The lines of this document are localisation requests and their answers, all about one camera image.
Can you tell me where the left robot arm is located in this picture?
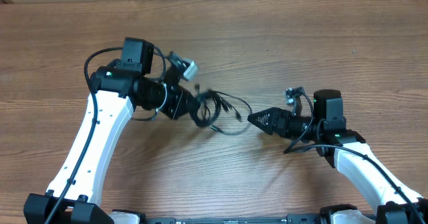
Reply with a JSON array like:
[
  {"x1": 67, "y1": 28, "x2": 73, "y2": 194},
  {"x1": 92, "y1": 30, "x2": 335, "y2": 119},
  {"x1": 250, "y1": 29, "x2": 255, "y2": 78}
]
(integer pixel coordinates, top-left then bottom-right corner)
[{"x1": 23, "y1": 37, "x2": 200, "y2": 223}]

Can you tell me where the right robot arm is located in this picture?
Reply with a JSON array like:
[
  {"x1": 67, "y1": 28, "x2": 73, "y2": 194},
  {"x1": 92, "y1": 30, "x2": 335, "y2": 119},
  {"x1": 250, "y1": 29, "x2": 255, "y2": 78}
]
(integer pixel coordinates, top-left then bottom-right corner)
[{"x1": 247, "y1": 87, "x2": 427, "y2": 223}]

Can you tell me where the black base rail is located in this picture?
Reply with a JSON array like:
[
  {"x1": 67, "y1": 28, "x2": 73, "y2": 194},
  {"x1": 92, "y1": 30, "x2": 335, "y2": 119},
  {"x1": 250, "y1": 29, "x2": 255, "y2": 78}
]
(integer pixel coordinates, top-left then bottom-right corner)
[{"x1": 110, "y1": 210, "x2": 335, "y2": 224}]

